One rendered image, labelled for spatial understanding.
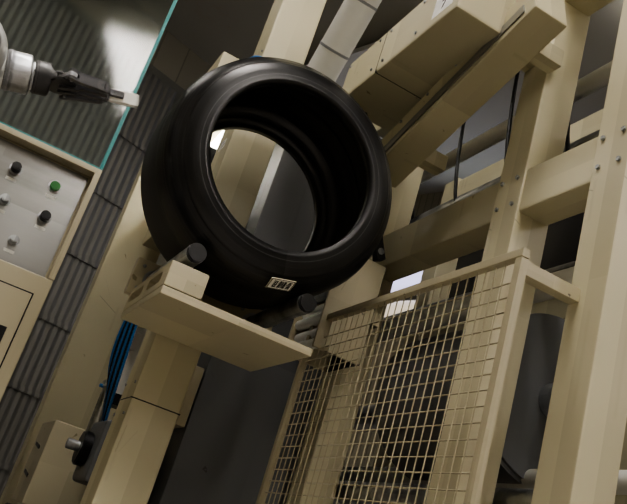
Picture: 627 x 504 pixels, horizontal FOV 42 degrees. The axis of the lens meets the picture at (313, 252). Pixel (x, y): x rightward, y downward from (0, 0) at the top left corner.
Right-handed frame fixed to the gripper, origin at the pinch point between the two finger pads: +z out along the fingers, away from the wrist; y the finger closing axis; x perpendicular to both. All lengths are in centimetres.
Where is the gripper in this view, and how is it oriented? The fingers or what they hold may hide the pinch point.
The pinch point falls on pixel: (123, 98)
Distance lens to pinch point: 198.2
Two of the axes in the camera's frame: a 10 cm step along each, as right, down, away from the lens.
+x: -0.5, 9.6, -2.7
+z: 9.0, 1.7, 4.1
